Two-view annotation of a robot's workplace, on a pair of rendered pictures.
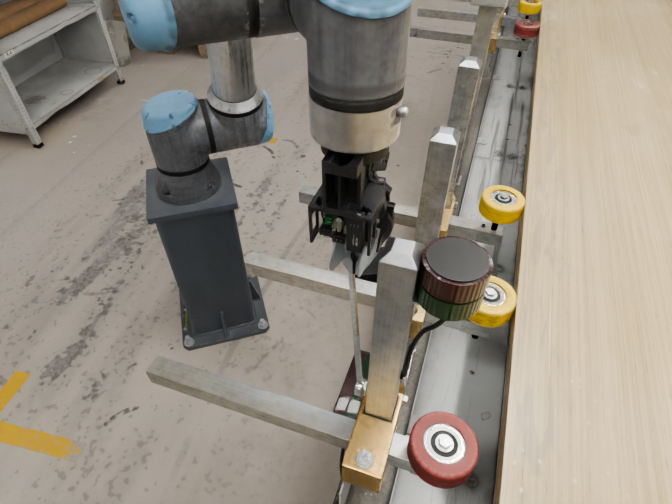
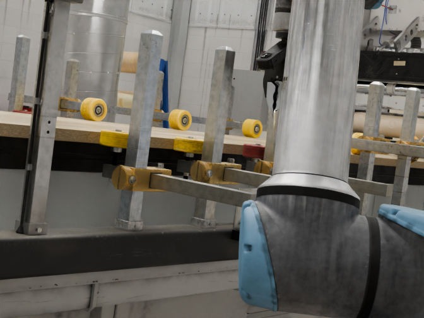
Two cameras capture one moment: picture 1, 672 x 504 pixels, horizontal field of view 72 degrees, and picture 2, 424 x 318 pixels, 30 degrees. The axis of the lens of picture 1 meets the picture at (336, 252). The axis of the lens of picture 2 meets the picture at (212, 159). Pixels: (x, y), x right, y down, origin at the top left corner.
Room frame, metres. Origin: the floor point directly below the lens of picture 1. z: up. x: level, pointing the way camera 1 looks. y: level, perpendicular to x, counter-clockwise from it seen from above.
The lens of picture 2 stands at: (2.31, 0.55, 0.97)
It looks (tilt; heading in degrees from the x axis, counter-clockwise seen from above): 3 degrees down; 201
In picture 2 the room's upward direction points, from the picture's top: 7 degrees clockwise
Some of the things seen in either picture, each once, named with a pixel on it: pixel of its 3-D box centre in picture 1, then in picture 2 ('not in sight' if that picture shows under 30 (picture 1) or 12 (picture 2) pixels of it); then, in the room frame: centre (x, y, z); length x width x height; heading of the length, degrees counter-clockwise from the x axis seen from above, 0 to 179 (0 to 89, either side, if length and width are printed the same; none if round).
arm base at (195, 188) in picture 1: (186, 171); not in sight; (1.15, 0.44, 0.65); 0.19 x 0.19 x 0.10
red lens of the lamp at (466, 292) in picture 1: (455, 268); not in sight; (0.28, -0.10, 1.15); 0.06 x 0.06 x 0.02
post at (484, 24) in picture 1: (467, 106); (43, 117); (1.02, -0.31, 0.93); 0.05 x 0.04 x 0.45; 161
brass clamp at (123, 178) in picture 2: (438, 217); (141, 178); (0.75, -0.22, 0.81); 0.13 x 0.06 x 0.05; 161
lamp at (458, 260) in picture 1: (437, 332); not in sight; (0.28, -0.10, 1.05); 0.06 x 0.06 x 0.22; 71
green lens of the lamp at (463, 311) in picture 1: (450, 287); not in sight; (0.28, -0.10, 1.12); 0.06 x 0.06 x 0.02
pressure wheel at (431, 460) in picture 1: (437, 460); (255, 164); (0.23, -0.13, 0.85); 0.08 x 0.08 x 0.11
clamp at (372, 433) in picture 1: (377, 430); (275, 171); (0.27, -0.05, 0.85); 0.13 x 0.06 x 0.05; 161
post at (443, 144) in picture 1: (422, 261); (212, 146); (0.53, -0.14, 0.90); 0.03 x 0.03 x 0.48; 71
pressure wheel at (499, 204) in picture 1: (496, 218); (115, 154); (0.69, -0.31, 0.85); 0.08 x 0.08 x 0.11
